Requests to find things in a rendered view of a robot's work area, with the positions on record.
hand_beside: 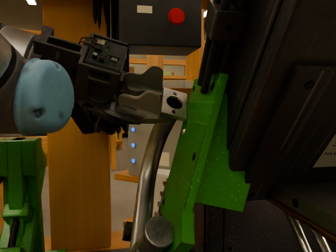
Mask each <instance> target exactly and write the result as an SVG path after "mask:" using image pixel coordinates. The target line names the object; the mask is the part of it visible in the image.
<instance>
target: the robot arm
mask: <svg viewBox="0 0 336 252"><path fill-rule="evenodd" d="M81 39H85V41H81ZM81 39H80V41H79V43H74V42H71V41H68V40H65V39H61V38H58V37H55V36H54V28H52V27H49V26H46V25H43V26H42V28H41V34H39V35H38V34H36V33H32V32H29V31H26V30H22V29H19V28H16V27H12V26H9V25H6V24H3V23H0V134H21V135H23V136H30V135H32V134H46V133H55V132H57V131H59V130H61V129H62V128H63V127H64V126H65V125H66V124H67V123H68V121H69V120H70V118H71V117H72V119H73V120H74V122H75V123H76V125H77V126H78V128H79V129H80V131H81V132H82V133H83V134H93V133H95V132H96V130H97V126H98V123H99V119H100V117H101V118H103V119H105V120H107V121H109V122H113V123H117V124H129V125H140V124H157V123H165V122H170V121H175V120H176V119H173V118H169V117H165V116H162V115H160V103H161V100H162V91H163V74H164V72H163V70H162V69H161V68H160V67H159V66H151V67H149V68H148V69H147V70H146V71H145V72H144V73H135V72H125V71H122V70H123V69H124V67H125V63H126V60H127V51H128V48H127V46H128V43H125V42H122V41H118V40H115V39H112V38H109V37H106V36H103V35H99V34H96V33H93V32H91V35H90V37H85V36H84V37H82V38H81ZM81 43H83V45H81ZM121 88H122V90H123V91H124V93H123V94H120V95H119V96H118V99H117V98H116V96H115V94H117V93H120V91H121Z"/></svg>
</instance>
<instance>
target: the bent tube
mask: <svg viewBox="0 0 336 252"><path fill-rule="evenodd" d="M160 116H164V117H168V118H172V119H175V120H173V121H168V122H162V123H155V124H154V126H153V128H152V131H151V134H150V136H149V139H148V142H147V145H146V149H145V152H144V156H143V160H142V164H141V169H140V174H139V179H138V185H137V192H136V199H135V207H134V215H133V223H132V231H131V239H130V246H129V252H131V250H132V248H133V246H134V244H135V243H136V242H137V240H138V239H140V238H141V236H142V235H143V230H144V226H145V224H146V222H147V221H148V220H149V219H150V218H152V217H153V205H154V192H155V183H156V177H157V172H158V167H159V163H160V159H161V155H162V152H163V149H164V146H165V143H166V140H167V138H168V136H169V134H170V132H171V130H172V128H173V126H174V124H175V122H176V121H177V120H179V121H183V122H185V121H186V119H187V93H183V92H180V91H176V90H173V89H169V88H165V87H164V88H163V90H162V96H161V106H160Z"/></svg>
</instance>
